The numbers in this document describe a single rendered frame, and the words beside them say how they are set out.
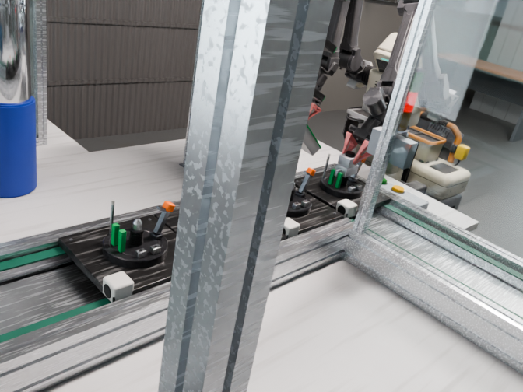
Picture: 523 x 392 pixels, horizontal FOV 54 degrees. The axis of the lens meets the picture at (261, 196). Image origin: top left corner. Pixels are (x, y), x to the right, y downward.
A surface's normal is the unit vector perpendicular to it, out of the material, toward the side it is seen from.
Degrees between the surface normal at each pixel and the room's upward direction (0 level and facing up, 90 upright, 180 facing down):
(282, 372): 0
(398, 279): 90
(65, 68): 90
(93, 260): 0
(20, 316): 0
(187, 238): 90
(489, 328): 90
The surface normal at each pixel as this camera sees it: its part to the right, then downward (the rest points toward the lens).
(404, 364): 0.18, -0.88
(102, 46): 0.66, 0.44
